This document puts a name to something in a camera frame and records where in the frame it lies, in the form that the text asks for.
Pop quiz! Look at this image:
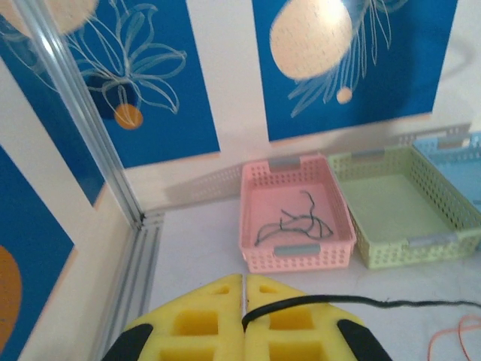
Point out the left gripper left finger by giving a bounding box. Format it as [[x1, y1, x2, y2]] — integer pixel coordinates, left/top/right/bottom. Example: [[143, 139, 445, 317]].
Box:
[[99, 273, 246, 361]]

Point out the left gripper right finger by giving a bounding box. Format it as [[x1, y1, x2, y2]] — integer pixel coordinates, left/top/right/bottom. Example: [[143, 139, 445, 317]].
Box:
[[243, 274, 395, 361]]

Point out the black thin cable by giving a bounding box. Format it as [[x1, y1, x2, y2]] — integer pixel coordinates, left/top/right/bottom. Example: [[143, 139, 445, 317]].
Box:
[[241, 294, 481, 334]]

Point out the dark green thin cable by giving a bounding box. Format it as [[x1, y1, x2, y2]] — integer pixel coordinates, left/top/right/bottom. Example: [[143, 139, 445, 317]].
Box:
[[255, 216, 334, 247], [280, 190, 320, 241]]

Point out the orange thin cable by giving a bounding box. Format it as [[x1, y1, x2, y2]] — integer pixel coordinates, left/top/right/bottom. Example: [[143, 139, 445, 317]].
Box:
[[428, 314, 481, 361]]

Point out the pink perforated plastic basket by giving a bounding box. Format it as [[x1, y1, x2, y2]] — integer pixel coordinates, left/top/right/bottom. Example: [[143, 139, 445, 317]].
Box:
[[238, 153, 357, 275]]

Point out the green perforated plastic basket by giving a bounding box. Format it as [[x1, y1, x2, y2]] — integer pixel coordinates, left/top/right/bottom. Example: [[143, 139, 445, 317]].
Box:
[[327, 144, 481, 271]]

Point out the blue perforated plastic basket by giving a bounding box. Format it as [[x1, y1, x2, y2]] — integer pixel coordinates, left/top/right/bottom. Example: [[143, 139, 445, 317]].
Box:
[[412, 131, 481, 215]]

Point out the blue poster with beige circle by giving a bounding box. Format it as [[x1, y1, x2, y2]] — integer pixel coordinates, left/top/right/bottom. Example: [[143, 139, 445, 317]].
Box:
[[250, 0, 460, 143]]

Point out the aluminium side rail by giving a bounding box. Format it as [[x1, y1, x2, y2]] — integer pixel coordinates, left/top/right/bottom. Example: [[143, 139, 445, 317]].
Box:
[[89, 212, 166, 361]]

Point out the blue floral wall poster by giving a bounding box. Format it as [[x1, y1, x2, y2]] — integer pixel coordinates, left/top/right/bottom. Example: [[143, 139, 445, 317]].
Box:
[[0, 33, 107, 207], [0, 144, 76, 361], [65, 0, 222, 169]]

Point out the aluminium frame post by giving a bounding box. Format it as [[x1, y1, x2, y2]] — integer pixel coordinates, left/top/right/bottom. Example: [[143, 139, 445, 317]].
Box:
[[14, 0, 151, 230]]

